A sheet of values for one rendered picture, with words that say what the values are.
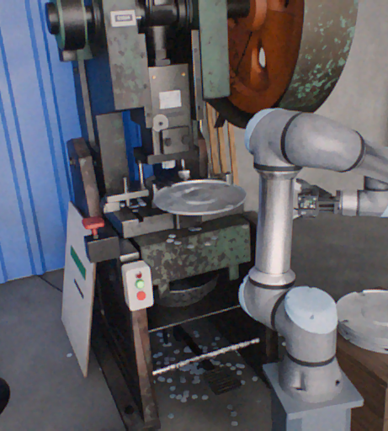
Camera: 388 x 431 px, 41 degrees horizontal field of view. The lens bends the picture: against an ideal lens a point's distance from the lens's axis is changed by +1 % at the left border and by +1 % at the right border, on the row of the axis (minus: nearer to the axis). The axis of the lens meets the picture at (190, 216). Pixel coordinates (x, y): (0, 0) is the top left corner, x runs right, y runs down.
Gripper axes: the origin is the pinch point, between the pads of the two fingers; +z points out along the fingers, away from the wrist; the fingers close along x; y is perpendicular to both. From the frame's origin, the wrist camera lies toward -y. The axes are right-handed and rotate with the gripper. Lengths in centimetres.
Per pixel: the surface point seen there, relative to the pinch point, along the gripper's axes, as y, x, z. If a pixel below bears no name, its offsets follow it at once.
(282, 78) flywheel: -22.7, -32.5, -1.0
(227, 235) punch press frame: -8.6, 16.5, 15.8
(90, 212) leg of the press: -20, 14, 72
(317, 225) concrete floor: -175, 78, -8
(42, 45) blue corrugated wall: -93, -45, 124
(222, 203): 5.0, 0.2, 13.9
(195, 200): 5.6, -0.6, 22.1
